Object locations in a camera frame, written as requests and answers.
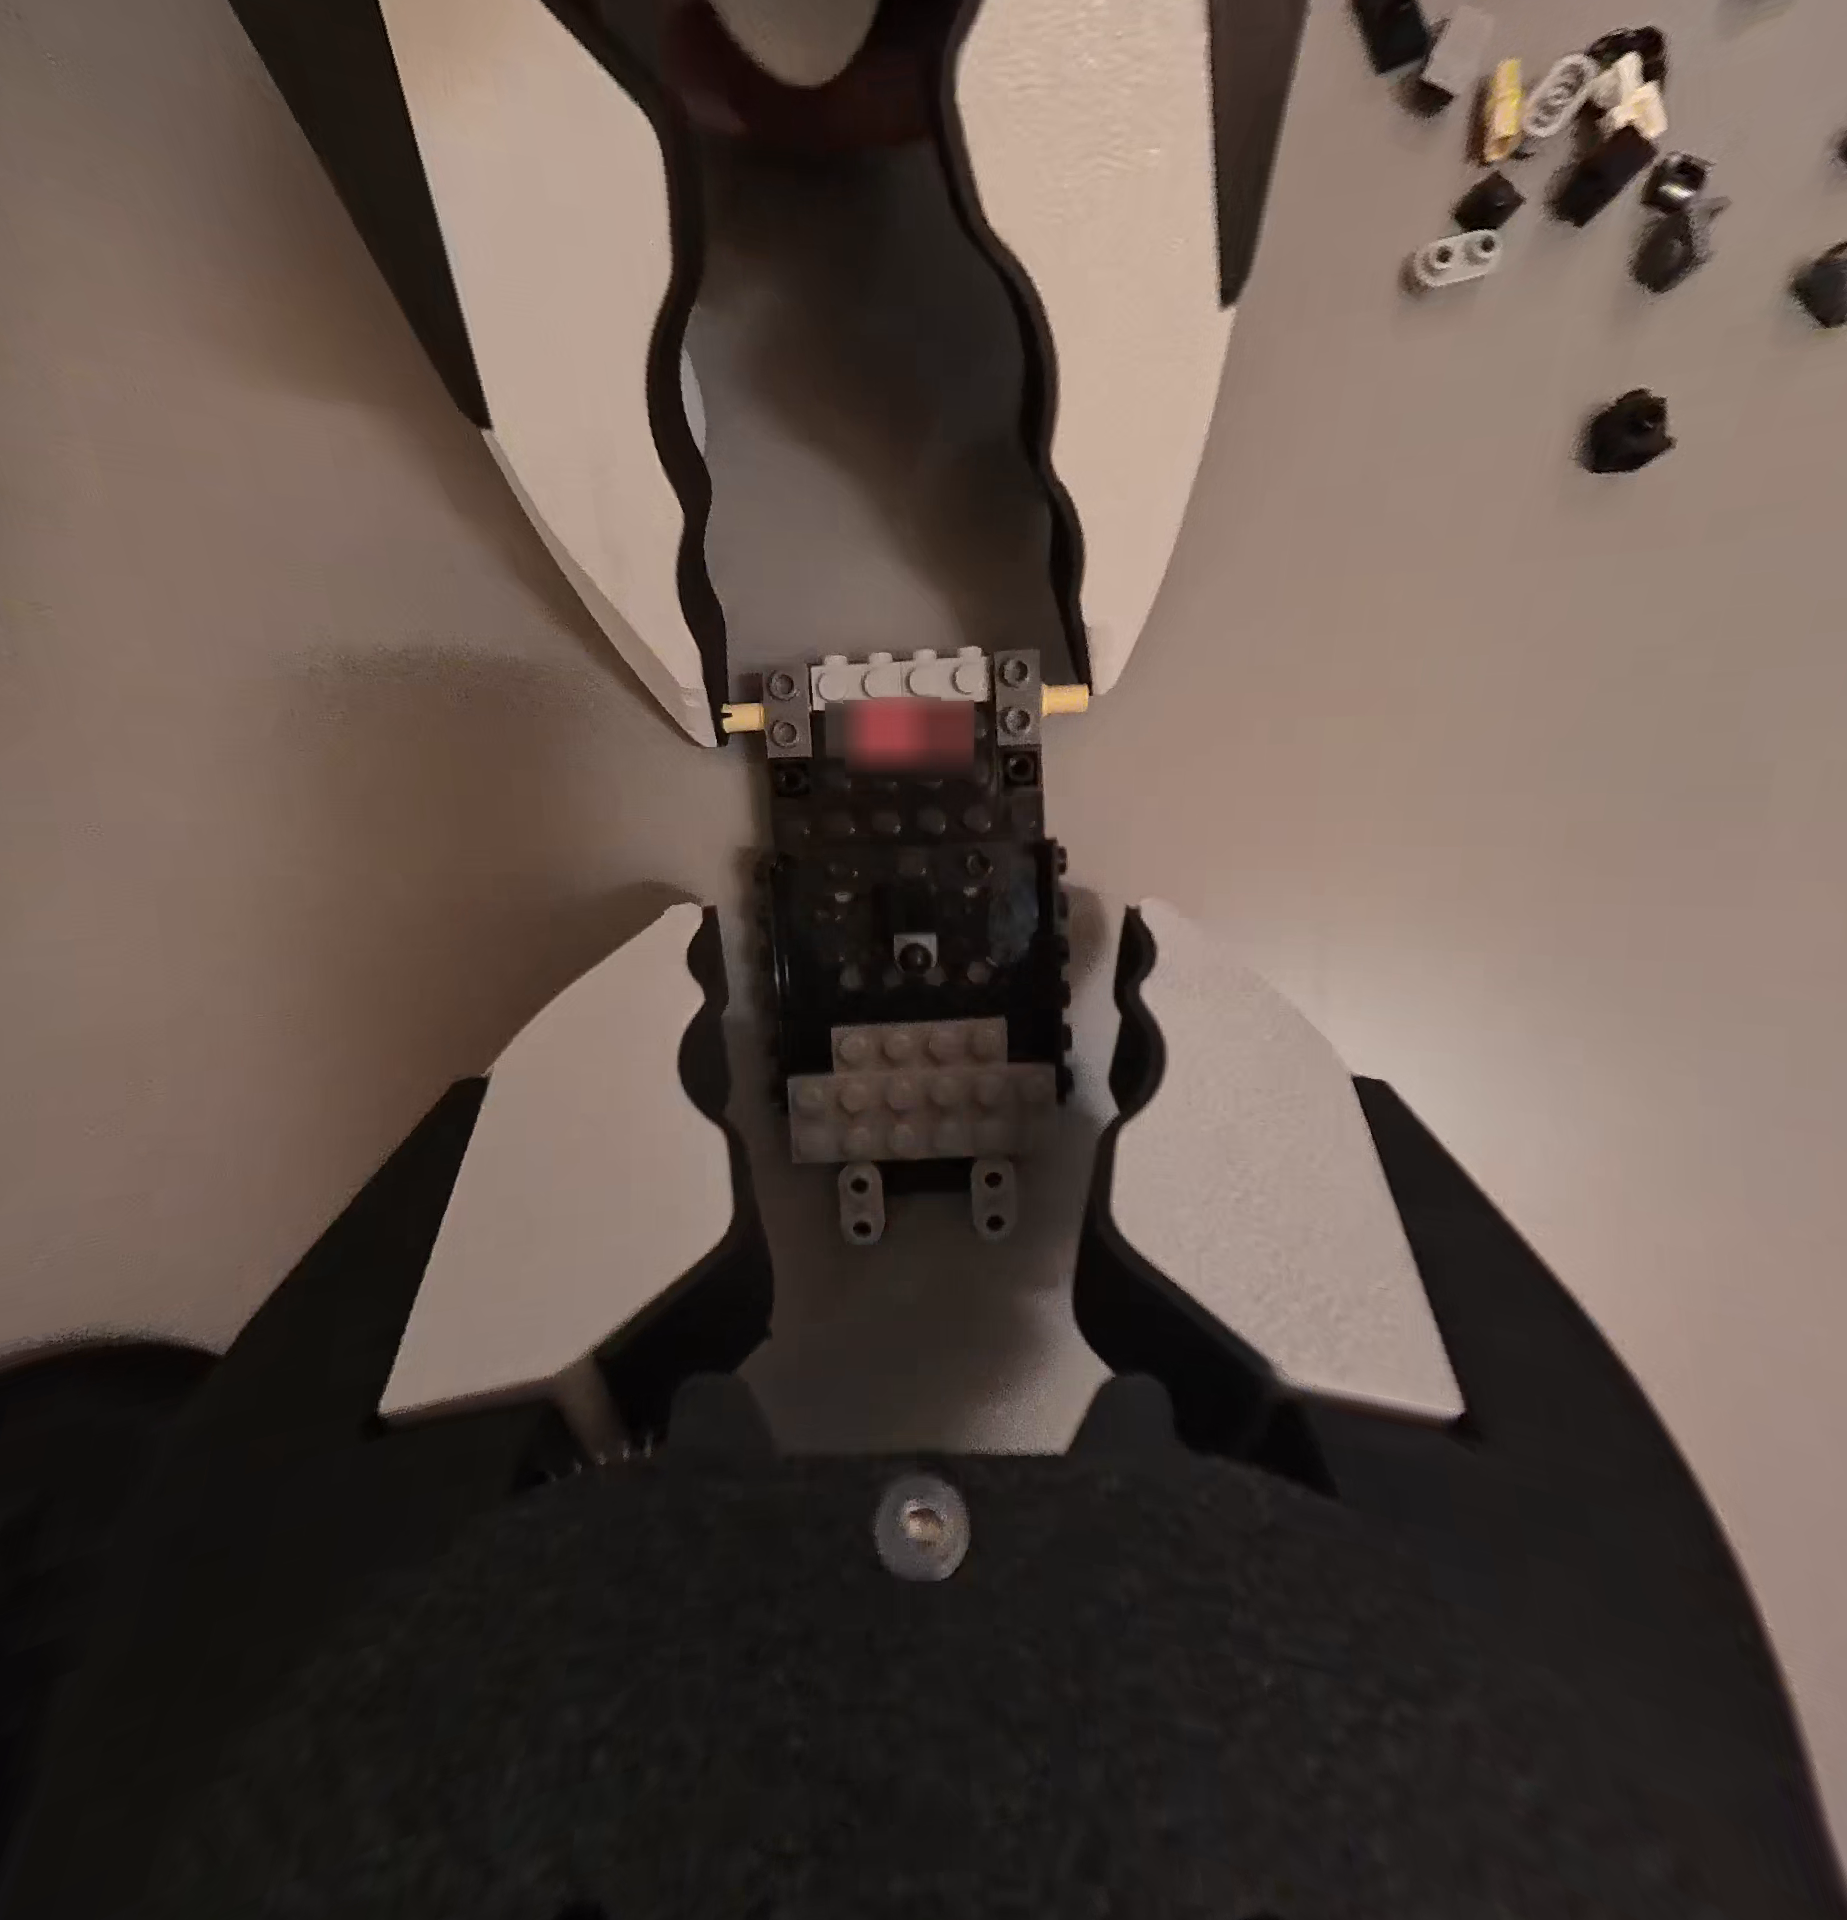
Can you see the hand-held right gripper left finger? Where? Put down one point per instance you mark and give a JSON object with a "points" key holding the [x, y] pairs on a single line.
{"points": [[594, 1171]]}

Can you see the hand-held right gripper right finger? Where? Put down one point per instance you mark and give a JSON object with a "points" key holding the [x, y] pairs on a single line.
{"points": [[1270, 1202]]}

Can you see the scattered small brick pieces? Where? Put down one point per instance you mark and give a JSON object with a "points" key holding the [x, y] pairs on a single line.
{"points": [[1621, 436]]}

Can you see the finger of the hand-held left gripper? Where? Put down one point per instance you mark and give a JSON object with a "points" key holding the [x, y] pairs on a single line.
{"points": [[1120, 302], [565, 302]]}

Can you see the grey axle brick assembly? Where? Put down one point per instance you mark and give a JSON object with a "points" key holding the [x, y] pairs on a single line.
{"points": [[910, 679]]}

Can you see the black brick chassis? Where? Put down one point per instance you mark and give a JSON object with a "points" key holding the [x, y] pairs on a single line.
{"points": [[895, 1112]]}

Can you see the person's left hand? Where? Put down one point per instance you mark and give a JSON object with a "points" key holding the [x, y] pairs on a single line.
{"points": [[819, 121]]}

